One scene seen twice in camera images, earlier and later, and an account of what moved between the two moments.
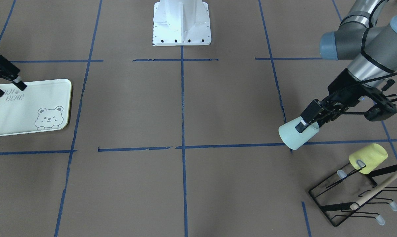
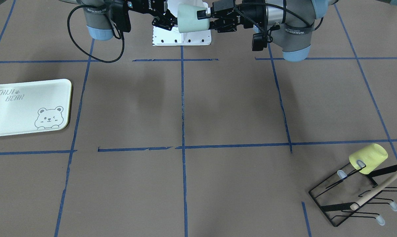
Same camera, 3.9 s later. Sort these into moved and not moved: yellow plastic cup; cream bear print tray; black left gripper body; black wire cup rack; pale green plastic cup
Moved: pale green plastic cup; black left gripper body
Not moved: yellow plastic cup; black wire cup rack; cream bear print tray
